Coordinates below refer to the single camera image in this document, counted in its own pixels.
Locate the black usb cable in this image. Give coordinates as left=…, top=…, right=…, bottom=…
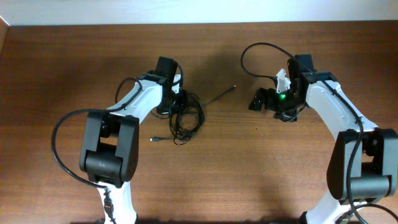
left=149, top=85, right=237, bottom=146

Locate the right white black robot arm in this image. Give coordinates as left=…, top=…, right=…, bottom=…
left=249, top=54, right=397, bottom=224

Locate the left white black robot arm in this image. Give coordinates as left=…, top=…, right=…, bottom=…
left=79, top=57, right=183, bottom=223

